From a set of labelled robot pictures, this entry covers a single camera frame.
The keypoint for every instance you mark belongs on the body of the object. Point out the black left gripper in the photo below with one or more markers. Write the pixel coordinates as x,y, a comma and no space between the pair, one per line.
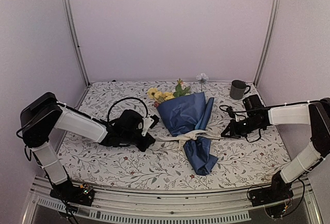
149,140

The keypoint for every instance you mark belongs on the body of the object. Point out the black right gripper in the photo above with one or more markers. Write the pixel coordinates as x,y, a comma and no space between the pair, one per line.
234,132

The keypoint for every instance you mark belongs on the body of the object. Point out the clear plastic wrap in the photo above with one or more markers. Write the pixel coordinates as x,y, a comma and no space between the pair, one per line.
183,138

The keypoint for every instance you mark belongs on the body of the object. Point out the blue wrapping paper sheet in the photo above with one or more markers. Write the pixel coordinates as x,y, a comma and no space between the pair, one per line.
186,119

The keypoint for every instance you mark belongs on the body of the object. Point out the pale blue fake flower stem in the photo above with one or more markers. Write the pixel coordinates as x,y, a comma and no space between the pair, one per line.
202,78

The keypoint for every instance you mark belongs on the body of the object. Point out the white fake flower stem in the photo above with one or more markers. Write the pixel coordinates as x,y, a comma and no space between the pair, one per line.
181,89

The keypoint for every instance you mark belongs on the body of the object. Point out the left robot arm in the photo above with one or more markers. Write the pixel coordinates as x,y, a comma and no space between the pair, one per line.
46,114

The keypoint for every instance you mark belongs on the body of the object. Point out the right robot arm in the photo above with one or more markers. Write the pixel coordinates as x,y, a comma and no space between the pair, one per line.
301,123

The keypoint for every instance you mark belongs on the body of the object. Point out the dark grey metal mug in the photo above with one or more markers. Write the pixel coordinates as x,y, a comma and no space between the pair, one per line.
238,89

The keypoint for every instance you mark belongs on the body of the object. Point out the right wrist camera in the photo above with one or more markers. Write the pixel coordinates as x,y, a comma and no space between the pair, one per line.
231,112

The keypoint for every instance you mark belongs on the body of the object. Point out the front aluminium rail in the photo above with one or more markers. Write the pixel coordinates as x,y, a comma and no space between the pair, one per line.
125,205

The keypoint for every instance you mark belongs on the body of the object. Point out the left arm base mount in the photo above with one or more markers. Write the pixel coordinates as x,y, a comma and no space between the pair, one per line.
73,194

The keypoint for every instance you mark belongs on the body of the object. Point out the right aluminium frame post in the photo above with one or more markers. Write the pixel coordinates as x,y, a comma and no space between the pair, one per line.
267,42

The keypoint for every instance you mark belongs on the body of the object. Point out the aluminium frame post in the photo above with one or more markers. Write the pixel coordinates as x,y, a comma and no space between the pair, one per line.
267,42
75,41

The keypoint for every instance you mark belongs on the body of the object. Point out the left aluminium frame post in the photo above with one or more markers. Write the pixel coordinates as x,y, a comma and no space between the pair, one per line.
75,41

